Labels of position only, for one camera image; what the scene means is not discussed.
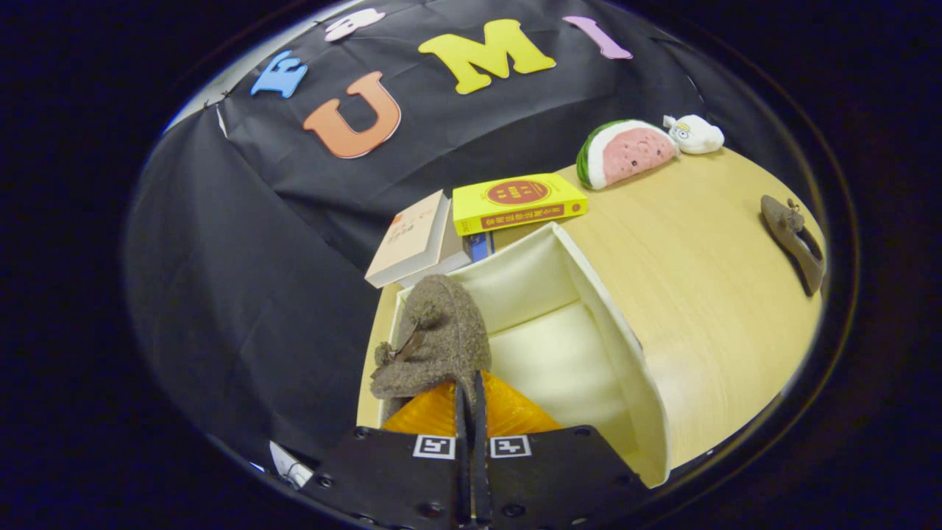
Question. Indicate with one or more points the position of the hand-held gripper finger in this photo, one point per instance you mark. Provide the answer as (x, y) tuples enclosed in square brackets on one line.
[(464, 442), (480, 442)]

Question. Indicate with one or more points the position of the brown fuzzy shoe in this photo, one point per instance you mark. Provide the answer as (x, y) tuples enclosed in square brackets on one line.
[(784, 221), (441, 331)]

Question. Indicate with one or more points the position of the cream storage box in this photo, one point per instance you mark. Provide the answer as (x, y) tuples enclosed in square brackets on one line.
[(559, 353)]

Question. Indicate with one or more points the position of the white desk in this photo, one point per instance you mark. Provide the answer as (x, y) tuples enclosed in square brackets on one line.
[(291, 467)]

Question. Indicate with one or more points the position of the blue book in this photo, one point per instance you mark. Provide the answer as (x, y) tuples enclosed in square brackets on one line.
[(480, 246)]

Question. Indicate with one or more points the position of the beige book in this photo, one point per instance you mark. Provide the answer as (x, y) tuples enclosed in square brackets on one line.
[(408, 239)]

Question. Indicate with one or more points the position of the yellow book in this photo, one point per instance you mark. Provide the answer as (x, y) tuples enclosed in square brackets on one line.
[(515, 195)]

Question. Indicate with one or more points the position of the watermelon slice plush toy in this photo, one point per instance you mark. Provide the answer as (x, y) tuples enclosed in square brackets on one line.
[(633, 151)]

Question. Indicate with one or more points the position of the white plush toy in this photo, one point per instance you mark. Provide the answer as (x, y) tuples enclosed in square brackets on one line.
[(699, 136)]

